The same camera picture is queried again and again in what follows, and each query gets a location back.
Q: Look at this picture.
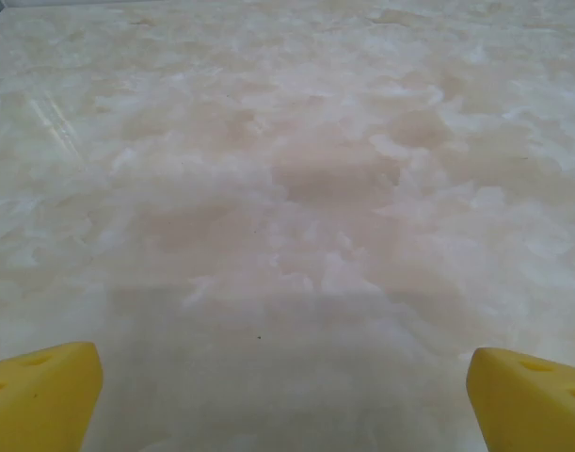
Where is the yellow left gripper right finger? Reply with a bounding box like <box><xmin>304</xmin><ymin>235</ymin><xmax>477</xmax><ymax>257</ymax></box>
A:
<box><xmin>466</xmin><ymin>347</ymin><xmax>575</xmax><ymax>452</ymax></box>

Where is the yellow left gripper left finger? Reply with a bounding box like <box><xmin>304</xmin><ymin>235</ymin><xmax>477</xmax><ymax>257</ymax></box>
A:
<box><xmin>0</xmin><ymin>342</ymin><xmax>104</xmax><ymax>452</ymax></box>

